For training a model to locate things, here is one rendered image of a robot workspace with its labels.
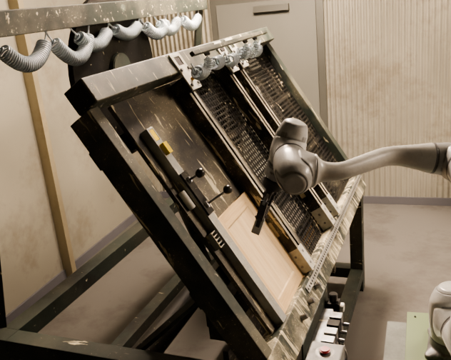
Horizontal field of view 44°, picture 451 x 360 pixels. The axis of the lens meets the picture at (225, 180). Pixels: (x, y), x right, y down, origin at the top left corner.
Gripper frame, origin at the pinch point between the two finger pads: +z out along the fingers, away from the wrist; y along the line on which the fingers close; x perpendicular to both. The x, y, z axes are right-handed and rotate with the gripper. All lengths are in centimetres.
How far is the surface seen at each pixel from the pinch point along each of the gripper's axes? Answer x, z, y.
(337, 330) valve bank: 44, 52, -31
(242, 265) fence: -2.0, 29.6, -13.8
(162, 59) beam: -72, -23, -53
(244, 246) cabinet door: -6.0, 30.6, -27.0
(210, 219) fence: -20.8, 17.1, -14.9
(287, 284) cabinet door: 17, 46, -37
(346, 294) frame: 52, 123, -155
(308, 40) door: -69, 27, -375
